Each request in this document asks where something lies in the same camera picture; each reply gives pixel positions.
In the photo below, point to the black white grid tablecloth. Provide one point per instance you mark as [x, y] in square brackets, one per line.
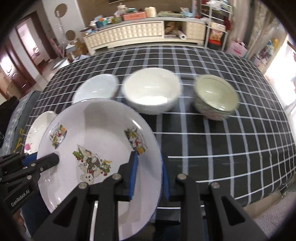
[252, 152]

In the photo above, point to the cartoon print white plate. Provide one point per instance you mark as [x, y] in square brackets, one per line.
[93, 138]

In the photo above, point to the white dustpan with broom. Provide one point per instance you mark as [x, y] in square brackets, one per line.
[67, 47]

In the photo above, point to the white metal shelf rack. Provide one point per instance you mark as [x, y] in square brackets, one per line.
[217, 16]

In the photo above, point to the brown wooden door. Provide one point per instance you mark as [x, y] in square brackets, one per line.
[15, 79]

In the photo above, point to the bluish white bowl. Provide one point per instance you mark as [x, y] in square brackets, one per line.
[99, 86]

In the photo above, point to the pink floral white plate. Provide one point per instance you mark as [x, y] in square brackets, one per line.
[37, 131]

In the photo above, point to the cream tufted TV cabinet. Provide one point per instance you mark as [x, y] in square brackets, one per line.
[149, 30]

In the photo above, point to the grey queen print cloth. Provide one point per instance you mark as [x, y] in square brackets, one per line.
[15, 134]

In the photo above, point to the floral patterned green bowl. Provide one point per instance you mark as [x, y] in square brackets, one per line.
[214, 97]

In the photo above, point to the cream plastic jug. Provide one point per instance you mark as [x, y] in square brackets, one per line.
[151, 12]

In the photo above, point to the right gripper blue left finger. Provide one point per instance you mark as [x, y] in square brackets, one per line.
[128, 173]

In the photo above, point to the cream white bowl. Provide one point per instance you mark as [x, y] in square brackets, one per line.
[152, 91]

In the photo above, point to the white paper roll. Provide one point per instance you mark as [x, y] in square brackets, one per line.
[180, 34]

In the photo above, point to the arched floor mirror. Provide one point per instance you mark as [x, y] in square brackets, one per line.
[266, 47]

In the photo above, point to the pink storage box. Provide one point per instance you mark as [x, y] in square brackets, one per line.
[134, 16]

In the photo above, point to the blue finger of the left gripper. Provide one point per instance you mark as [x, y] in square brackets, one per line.
[28, 159]
[44, 163]

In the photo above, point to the pink tote bag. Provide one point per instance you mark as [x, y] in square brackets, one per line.
[237, 48]

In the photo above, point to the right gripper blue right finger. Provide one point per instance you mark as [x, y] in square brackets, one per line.
[166, 176]

